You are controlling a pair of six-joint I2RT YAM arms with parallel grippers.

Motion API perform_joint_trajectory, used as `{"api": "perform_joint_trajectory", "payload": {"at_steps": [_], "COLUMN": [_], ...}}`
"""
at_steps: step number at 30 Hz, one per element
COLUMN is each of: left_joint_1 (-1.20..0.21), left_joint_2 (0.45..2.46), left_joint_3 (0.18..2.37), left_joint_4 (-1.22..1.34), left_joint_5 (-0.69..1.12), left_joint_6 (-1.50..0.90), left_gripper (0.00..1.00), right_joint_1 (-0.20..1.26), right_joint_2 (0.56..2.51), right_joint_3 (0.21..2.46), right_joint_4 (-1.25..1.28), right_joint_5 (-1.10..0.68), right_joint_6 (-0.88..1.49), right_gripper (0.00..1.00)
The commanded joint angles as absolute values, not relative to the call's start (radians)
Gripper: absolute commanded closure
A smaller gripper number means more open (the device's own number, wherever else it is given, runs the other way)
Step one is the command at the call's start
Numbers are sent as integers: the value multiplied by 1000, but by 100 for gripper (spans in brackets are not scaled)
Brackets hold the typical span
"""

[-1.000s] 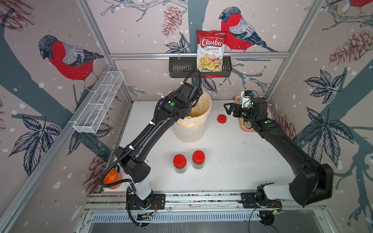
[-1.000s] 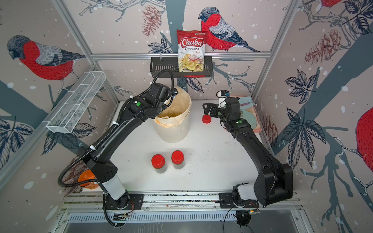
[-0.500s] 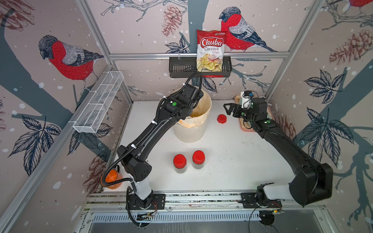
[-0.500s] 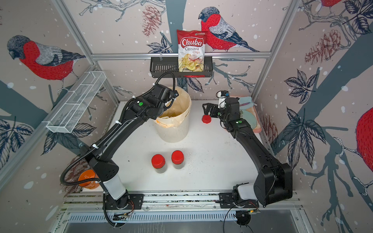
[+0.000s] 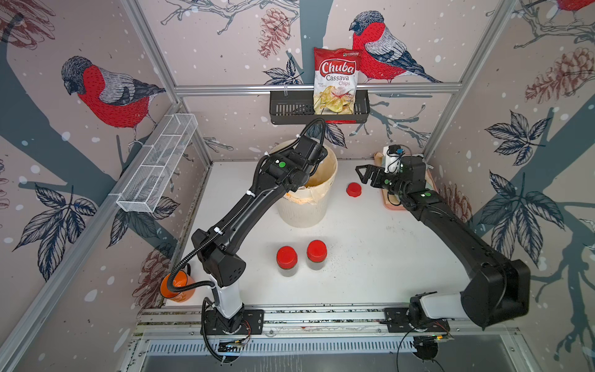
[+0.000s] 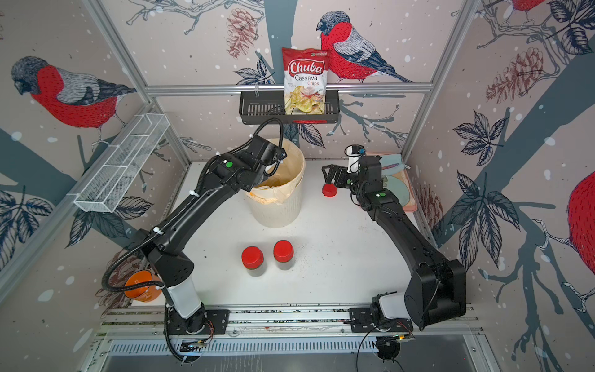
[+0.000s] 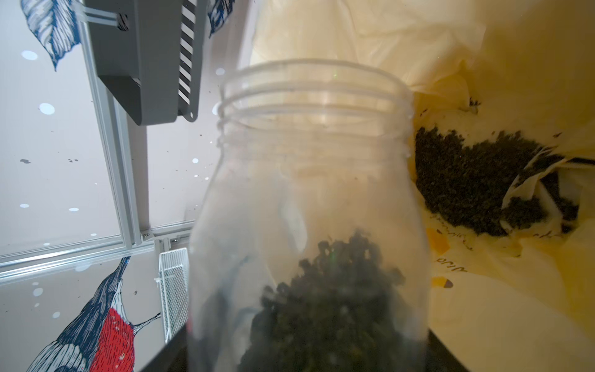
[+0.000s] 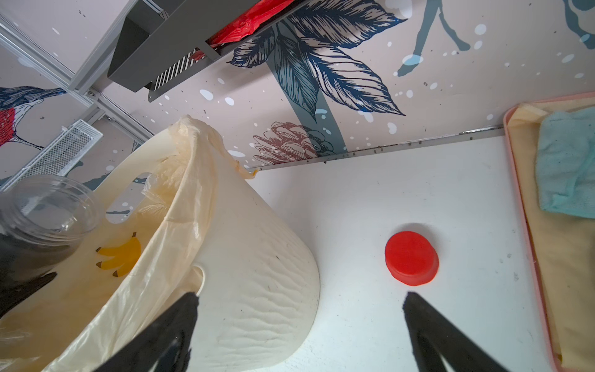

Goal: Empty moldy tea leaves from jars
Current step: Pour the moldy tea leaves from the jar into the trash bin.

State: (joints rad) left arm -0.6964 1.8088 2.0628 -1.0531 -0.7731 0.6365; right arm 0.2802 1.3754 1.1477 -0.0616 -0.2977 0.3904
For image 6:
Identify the red jar lid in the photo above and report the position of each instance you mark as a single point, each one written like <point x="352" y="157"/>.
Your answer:
<point x="329" y="190"/>

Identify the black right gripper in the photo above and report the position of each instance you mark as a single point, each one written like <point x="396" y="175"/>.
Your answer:
<point x="342" y="172"/>

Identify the teal folded cloth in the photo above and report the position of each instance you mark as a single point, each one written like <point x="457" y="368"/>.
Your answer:
<point x="392" y="164"/>

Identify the black wall basket shelf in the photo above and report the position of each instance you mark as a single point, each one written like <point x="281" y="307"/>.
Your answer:
<point x="256" y="108"/>

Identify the Chuba cassava chips bag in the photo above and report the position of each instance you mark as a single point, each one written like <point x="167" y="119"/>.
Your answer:
<point x="305" y="80"/>

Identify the pink plastic tray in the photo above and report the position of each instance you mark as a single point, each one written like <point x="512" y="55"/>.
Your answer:
<point x="412" y="205"/>

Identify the yellowish bin liner bag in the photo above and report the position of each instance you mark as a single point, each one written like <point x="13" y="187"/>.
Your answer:
<point x="285" y="181"/>

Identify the cream waste bin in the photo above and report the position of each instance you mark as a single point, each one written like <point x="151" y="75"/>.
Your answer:
<point x="277" y="215"/>

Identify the white wire mesh basket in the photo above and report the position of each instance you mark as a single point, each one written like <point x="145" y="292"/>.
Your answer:
<point x="112" y="180"/>

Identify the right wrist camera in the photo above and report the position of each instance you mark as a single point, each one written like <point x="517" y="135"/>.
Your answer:
<point x="354" y="153"/>

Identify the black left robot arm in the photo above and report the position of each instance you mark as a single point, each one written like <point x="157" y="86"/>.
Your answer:
<point x="221" y="178"/>

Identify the left red-lidded glass jar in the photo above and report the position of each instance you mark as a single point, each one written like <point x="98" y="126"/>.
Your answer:
<point x="253" y="260"/>

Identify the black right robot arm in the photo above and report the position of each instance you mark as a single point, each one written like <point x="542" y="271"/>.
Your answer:
<point x="436" y="291"/>

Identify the mint green flower plate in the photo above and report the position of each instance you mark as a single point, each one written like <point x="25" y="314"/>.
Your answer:
<point x="399" y="189"/>

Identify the right red-lidded glass jar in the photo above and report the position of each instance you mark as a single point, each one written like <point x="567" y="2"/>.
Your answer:
<point x="284" y="255"/>

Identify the red-lidded glass jar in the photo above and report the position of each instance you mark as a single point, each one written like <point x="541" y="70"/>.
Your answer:
<point x="253" y="260"/>
<point x="284" y="255"/>

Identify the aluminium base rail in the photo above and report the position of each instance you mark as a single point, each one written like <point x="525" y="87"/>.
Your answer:
<point x="238" y="331"/>

